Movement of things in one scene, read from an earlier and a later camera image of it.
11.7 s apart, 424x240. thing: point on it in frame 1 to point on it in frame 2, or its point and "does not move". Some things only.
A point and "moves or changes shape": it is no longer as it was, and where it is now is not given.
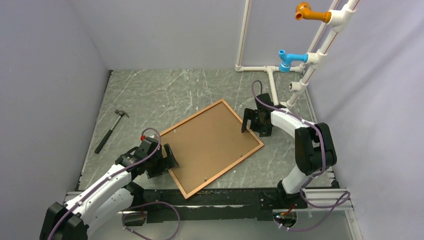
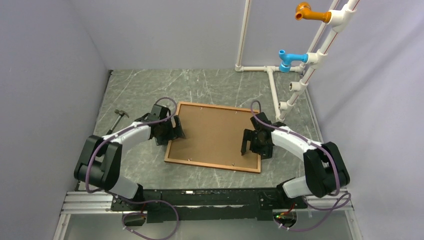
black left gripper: (166, 163) to (175, 132)
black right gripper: (250, 114) to (248, 135)
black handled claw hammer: (121, 113) does not move
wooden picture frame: (195, 115) to (214, 136)
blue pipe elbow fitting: (287, 58) does not move
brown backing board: (207, 144) moves or changes shape
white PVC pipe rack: (338, 15) does not move
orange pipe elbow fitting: (303, 11) does not move
